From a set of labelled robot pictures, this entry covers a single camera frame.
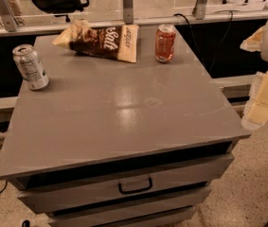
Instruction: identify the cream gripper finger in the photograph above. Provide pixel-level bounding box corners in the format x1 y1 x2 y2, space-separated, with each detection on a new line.
241 71 268 130
240 27 263 52

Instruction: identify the red coke can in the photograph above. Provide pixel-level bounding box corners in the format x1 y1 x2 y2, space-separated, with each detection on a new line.
155 24 176 63

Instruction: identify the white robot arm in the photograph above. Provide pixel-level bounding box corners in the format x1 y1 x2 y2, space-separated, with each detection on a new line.
240 21 268 130

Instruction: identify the silver green soda can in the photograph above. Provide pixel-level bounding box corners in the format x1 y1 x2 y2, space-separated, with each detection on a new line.
12 44 49 91

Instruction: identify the brown salt chip bag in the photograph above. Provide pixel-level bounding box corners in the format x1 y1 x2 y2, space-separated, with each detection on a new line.
52 20 139 63

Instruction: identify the grey drawer cabinet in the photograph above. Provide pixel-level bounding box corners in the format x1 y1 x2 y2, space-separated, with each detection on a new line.
0 26 248 227

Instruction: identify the black drawer handle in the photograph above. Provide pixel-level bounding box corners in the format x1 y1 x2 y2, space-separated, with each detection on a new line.
117 177 153 195

